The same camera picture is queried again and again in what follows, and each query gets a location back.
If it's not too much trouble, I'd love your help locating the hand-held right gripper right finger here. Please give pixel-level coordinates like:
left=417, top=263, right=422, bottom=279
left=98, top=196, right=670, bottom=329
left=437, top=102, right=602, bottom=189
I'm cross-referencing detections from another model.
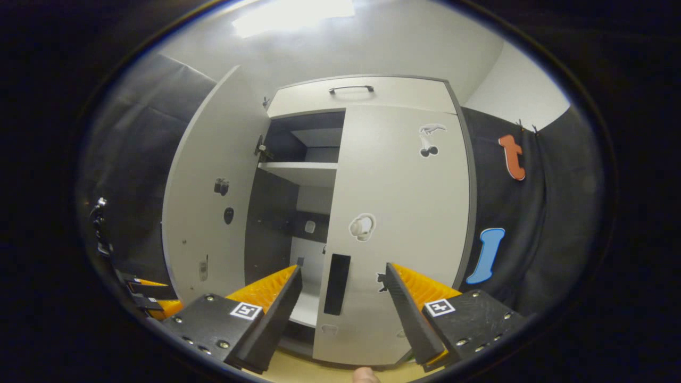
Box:
left=386, top=262, right=527, bottom=373

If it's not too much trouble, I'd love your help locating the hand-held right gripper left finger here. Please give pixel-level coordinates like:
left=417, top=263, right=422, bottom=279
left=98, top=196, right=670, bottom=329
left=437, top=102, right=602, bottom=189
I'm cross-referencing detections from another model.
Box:
left=160, top=265, right=303, bottom=374

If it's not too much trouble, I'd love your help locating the white and grey cabinet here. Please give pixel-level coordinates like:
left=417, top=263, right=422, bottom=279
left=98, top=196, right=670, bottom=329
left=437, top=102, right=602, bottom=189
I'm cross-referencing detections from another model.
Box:
left=244, top=74, right=478, bottom=368

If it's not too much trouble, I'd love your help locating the white cabinet door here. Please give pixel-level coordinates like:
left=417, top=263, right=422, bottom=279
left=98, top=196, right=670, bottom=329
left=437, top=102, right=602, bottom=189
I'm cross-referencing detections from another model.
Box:
left=312, top=104, right=473, bottom=368
left=161, top=65, right=272, bottom=306

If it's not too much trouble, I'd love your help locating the white cabinet shelf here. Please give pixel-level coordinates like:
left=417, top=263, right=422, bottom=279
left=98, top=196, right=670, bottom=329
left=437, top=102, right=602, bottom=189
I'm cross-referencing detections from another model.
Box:
left=258, top=162, right=338, bottom=188
left=291, top=128, right=344, bottom=148

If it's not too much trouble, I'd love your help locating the metal door hinge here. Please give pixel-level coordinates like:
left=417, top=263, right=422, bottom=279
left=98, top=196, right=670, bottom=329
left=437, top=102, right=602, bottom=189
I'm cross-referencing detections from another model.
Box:
left=254, top=135, right=275, bottom=163

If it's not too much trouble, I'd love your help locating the white cabinet drawer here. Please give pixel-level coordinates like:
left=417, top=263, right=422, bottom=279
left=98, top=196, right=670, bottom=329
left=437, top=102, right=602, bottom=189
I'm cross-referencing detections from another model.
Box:
left=266, top=76, right=458, bottom=119

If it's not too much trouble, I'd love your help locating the ceiling light panel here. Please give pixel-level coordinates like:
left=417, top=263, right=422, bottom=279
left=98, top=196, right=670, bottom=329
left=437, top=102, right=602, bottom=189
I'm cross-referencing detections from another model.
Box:
left=231, top=0, right=356, bottom=39

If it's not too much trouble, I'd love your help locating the black recessed door handle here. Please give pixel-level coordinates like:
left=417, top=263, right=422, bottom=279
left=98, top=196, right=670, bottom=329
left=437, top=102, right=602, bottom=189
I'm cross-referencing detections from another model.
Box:
left=323, top=254, right=352, bottom=315

